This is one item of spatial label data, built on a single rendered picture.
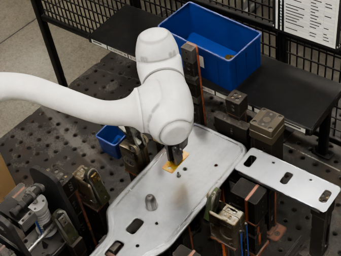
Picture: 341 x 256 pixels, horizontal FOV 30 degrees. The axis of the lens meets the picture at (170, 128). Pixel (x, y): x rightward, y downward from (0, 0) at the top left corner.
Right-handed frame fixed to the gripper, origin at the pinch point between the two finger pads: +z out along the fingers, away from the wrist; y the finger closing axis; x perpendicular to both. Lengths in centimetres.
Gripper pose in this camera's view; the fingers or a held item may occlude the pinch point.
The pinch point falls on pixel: (174, 151)
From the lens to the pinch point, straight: 176.0
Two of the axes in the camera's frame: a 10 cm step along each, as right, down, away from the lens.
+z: 1.2, 6.8, 7.3
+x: 6.0, -6.3, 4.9
